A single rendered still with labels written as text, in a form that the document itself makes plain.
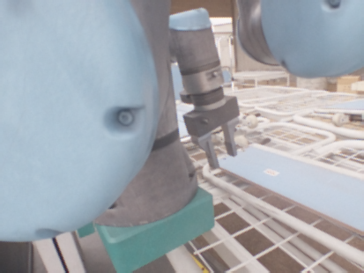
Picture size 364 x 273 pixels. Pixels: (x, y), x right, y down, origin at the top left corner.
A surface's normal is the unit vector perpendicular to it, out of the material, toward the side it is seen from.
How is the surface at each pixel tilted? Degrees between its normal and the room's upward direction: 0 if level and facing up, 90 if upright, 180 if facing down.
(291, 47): 100
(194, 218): 90
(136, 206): 70
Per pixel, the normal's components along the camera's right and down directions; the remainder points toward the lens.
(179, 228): 0.54, 0.18
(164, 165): 0.62, -0.20
